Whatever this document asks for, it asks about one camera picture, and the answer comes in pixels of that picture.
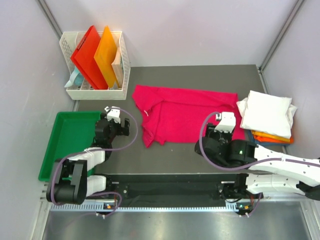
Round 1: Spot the green plastic tray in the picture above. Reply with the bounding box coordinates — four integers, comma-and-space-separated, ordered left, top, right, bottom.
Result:
38, 111, 101, 182

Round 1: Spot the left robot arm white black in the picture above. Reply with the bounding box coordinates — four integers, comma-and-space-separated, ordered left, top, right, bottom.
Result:
46, 118, 130, 205

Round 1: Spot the orange plastic board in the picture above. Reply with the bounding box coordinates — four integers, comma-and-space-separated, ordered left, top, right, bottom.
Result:
94, 26, 119, 90

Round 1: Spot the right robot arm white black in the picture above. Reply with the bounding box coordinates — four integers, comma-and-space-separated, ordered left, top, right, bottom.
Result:
194, 123, 320, 201

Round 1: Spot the folded white t shirt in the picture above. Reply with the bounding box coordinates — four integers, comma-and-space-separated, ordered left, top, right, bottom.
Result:
236, 90, 298, 139

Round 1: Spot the white slotted cable duct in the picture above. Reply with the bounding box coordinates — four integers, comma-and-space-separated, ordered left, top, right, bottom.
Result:
50, 200, 253, 213

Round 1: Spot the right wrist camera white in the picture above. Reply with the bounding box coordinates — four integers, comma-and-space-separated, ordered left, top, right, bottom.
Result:
214, 112, 236, 134

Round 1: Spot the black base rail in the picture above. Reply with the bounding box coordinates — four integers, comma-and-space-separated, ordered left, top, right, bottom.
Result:
84, 173, 265, 208

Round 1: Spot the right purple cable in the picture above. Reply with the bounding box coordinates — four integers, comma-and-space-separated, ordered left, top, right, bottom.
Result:
200, 111, 320, 218

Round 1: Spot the red plastic board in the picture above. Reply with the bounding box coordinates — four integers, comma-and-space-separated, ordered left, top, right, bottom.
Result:
70, 25, 108, 90

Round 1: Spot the wooden board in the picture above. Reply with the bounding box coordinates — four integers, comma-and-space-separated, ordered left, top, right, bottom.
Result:
111, 47, 124, 89

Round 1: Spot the magenta t shirt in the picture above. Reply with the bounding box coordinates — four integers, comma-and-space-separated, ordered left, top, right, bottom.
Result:
132, 85, 245, 148

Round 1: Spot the white plastic basket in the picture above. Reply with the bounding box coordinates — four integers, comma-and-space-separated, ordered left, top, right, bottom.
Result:
59, 31, 131, 100

